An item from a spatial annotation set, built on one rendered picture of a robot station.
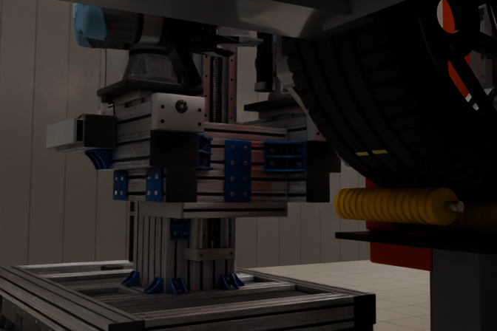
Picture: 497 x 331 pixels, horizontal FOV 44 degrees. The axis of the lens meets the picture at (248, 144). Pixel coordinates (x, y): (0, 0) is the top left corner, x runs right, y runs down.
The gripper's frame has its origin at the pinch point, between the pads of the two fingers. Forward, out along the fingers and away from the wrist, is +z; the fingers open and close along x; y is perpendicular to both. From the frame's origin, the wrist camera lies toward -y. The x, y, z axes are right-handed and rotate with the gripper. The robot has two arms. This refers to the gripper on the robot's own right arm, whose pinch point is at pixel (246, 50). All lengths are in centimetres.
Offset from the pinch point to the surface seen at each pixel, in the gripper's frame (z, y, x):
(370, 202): 6.8, -31.5, -31.2
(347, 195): 7.6, -30.5, -24.0
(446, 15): 69, 20, 9
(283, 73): -5.3, -9.3, -22.7
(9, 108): -10, 18, 263
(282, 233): 187, -58, 276
